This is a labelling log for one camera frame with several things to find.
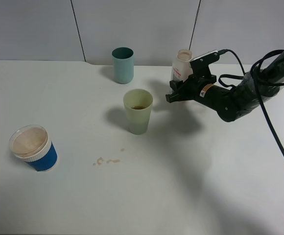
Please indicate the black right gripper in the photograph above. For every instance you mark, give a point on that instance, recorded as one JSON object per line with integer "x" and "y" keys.
{"x": 189, "y": 89}

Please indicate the clear plastic beverage bottle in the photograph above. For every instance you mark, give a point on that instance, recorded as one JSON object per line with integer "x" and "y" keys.
{"x": 181, "y": 68}

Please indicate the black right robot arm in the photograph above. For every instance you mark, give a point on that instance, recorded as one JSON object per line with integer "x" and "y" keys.
{"x": 229, "y": 101}

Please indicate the blue white ribbed cup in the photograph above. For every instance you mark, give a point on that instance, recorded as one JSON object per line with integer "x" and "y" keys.
{"x": 33, "y": 145}

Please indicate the teal plastic cup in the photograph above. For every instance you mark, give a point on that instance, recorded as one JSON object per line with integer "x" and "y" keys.
{"x": 123, "y": 63}

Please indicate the light green plastic cup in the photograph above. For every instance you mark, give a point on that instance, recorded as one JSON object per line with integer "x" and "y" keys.
{"x": 138, "y": 106}

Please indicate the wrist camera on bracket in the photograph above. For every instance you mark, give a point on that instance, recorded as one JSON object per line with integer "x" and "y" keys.
{"x": 200, "y": 64}

